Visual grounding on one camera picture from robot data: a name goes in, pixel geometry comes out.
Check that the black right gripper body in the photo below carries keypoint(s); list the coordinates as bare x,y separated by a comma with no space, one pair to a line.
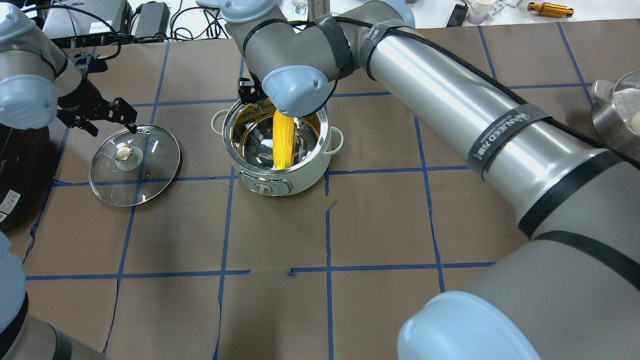
261,104

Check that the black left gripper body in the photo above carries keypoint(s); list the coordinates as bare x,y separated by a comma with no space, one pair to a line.
81,99

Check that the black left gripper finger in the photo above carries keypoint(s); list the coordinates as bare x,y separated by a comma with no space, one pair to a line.
81,123
121,112

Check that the yellow plastic corn cob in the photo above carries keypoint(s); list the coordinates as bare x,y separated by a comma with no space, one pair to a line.
283,139

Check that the glass pot lid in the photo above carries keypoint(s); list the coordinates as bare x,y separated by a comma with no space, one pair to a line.
130,169

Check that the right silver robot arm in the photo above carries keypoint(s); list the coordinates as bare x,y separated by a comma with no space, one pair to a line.
572,292

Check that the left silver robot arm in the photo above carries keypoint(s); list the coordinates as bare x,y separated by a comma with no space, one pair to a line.
39,84

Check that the pale green electric pot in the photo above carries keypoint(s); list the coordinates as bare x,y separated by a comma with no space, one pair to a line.
246,132

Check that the stainless steel steamer pot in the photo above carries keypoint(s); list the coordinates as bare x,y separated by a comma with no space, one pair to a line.
615,103

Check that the black rice cooker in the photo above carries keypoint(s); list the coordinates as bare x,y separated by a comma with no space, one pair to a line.
25,163

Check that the black computer box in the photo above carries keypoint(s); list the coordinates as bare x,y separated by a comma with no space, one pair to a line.
87,19

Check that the black laptop power brick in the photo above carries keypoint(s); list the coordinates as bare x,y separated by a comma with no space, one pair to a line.
152,20

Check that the black smartphone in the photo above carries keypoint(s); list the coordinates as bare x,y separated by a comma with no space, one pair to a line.
458,16

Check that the white paper cup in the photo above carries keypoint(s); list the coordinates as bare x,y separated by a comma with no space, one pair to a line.
478,10

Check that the gold metal cylinder tool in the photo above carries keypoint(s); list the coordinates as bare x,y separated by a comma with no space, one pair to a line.
550,10

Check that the white steamed bun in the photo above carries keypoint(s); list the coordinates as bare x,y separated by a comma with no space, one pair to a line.
634,123

